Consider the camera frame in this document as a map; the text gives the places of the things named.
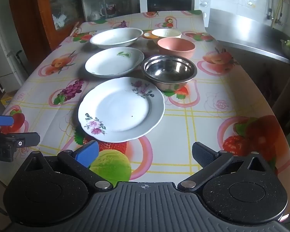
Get white microwave oven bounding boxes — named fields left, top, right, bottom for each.
left=139, top=0, right=212, bottom=28

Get white refrigerator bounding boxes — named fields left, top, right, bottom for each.
left=0, top=0, right=23, bottom=93

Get white plate green print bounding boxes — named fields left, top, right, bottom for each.
left=84, top=47, right=145, bottom=76

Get brown wooden cabinet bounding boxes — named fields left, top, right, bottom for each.
left=7, top=0, right=86, bottom=51

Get fruit print tablecloth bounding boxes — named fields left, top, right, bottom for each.
left=0, top=10, right=290, bottom=224

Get stainless steel counter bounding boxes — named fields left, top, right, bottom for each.
left=205, top=8, right=290, bottom=64

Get yellow sticks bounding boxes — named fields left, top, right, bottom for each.
left=271, top=0, right=287, bottom=28

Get orange and cream ribbed bowl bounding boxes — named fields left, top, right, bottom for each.
left=142, top=28, right=182, bottom=39

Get stainless steel bowl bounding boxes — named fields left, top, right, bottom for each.
left=141, top=55, right=197, bottom=91

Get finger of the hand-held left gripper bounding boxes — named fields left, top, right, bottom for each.
left=5, top=132, right=41, bottom=148
left=0, top=115, right=15, bottom=126

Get plain white deep plate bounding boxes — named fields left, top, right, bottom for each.
left=89, top=28, right=144, bottom=49

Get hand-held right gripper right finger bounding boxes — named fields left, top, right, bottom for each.
left=177, top=141, right=269, bottom=191

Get yellow cardboard box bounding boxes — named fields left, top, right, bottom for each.
left=0, top=94, right=15, bottom=105

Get pink bowl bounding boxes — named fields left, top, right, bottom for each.
left=157, top=37, right=196, bottom=59

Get white teapot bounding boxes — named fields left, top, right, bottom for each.
left=90, top=10, right=104, bottom=21

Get glass mug dark print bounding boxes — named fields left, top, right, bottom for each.
left=100, top=3, right=118, bottom=17

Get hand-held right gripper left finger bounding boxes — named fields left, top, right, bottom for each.
left=23, top=140, right=114, bottom=191

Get white plate purple flowers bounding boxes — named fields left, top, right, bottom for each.
left=78, top=77, right=166, bottom=143

